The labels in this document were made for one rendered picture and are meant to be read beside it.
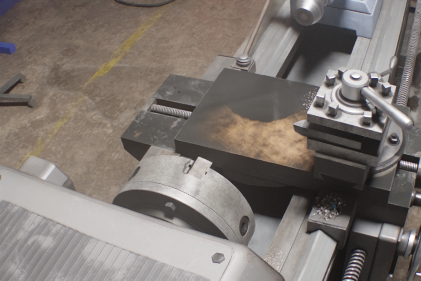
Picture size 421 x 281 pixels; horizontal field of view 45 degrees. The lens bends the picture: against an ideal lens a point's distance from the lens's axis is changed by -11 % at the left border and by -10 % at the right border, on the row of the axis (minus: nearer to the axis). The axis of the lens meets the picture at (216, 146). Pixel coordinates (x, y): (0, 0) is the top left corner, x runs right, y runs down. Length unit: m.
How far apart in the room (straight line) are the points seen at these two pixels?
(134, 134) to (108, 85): 1.75
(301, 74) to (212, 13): 1.92
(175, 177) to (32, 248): 0.31
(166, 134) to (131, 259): 0.87
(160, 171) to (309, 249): 0.46
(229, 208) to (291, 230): 0.40
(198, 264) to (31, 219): 0.25
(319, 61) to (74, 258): 1.47
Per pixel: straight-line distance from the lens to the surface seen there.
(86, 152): 2.87
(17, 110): 3.37
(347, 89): 1.14
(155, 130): 1.53
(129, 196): 0.96
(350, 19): 1.93
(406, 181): 1.38
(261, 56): 1.83
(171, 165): 0.94
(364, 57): 1.85
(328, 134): 1.16
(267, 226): 1.46
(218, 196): 0.92
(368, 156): 1.16
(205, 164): 0.96
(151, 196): 0.92
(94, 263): 0.68
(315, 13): 1.54
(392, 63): 1.46
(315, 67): 1.97
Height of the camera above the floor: 1.87
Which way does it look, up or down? 43 degrees down
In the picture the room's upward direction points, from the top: 8 degrees counter-clockwise
